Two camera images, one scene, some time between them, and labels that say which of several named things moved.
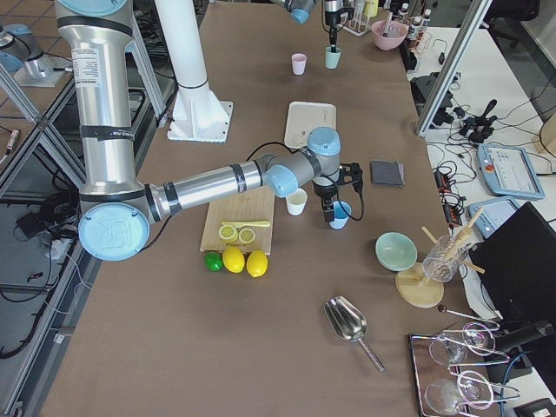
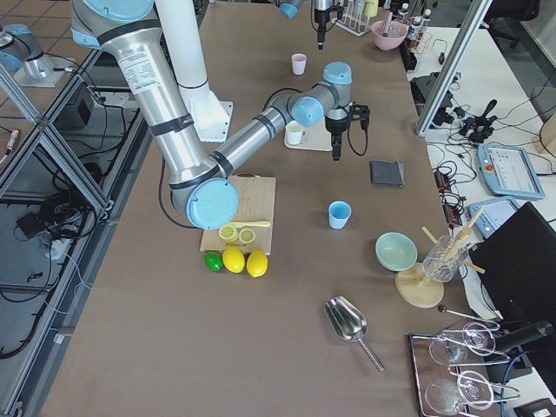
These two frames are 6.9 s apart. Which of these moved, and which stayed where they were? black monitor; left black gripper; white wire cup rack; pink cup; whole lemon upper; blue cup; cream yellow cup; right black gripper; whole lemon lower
Moved: right black gripper; cream yellow cup; left black gripper
Stayed: black monitor; blue cup; white wire cup rack; whole lemon lower; whole lemon upper; pink cup
